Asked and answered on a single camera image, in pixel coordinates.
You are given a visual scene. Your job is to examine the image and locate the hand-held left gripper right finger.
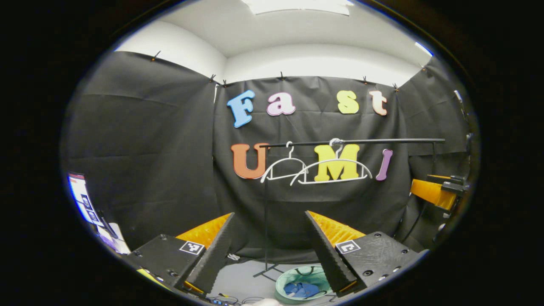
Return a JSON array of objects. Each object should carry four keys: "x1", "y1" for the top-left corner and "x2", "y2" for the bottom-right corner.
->
[{"x1": 305, "y1": 210, "x2": 429, "y2": 298}]

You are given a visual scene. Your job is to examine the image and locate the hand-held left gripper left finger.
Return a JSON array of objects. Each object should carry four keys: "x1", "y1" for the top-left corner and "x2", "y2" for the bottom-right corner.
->
[{"x1": 121, "y1": 212, "x2": 237, "y2": 298}]

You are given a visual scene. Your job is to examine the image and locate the blue jacket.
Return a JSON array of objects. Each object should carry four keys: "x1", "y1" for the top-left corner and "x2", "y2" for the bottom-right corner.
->
[{"x1": 283, "y1": 281, "x2": 321, "y2": 299}]

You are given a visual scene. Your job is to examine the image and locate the green laundry hamper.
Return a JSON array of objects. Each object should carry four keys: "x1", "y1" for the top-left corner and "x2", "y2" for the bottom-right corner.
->
[{"x1": 275, "y1": 265, "x2": 336, "y2": 304}]

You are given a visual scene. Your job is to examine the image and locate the black clothes rack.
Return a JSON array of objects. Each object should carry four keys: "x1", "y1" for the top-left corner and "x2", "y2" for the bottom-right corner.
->
[{"x1": 253, "y1": 137, "x2": 446, "y2": 279}]

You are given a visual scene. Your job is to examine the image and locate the white clothes hanger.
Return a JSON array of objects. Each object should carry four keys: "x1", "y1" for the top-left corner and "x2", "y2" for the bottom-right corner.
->
[
  {"x1": 290, "y1": 138, "x2": 373, "y2": 186},
  {"x1": 260, "y1": 141, "x2": 309, "y2": 184}
]

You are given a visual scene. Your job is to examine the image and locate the black backdrop cloth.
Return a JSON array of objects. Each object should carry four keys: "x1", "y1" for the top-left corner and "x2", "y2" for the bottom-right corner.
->
[{"x1": 59, "y1": 51, "x2": 470, "y2": 264}]

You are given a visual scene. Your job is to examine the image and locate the computer monitor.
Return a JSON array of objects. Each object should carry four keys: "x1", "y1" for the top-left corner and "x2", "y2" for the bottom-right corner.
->
[{"x1": 67, "y1": 172, "x2": 105, "y2": 227}]

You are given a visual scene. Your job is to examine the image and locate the large ceiling light panel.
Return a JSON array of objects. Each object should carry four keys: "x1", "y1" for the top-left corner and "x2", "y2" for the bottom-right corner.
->
[{"x1": 242, "y1": 0, "x2": 353, "y2": 17}]

